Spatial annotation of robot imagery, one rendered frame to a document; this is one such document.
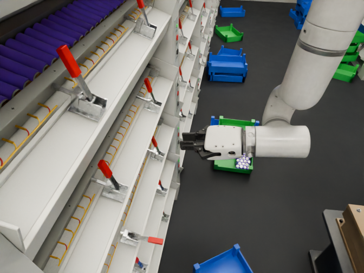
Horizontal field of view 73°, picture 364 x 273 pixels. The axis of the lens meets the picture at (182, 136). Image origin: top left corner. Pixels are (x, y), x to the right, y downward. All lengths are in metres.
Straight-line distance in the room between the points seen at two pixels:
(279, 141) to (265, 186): 0.75
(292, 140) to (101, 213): 0.47
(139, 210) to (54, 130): 0.41
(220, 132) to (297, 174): 0.88
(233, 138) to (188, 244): 0.63
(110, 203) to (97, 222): 0.04
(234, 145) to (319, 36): 0.31
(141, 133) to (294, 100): 0.35
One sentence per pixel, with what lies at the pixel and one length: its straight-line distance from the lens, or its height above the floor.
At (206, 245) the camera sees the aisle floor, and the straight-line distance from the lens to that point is 1.18.
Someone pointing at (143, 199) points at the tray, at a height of 0.49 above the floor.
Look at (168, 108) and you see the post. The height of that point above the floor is 0.57.
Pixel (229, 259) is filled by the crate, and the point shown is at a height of 0.00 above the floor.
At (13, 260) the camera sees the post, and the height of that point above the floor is 0.88.
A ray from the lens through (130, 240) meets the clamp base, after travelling 0.64.
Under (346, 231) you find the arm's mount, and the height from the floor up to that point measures 0.31.
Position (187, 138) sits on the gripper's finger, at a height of 0.58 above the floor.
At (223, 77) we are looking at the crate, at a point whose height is 0.04.
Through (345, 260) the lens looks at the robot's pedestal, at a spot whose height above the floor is 0.28.
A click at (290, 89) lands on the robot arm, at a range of 0.58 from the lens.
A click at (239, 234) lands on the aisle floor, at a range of 1.22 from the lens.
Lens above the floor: 1.08
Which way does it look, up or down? 43 degrees down
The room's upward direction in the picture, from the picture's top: straight up
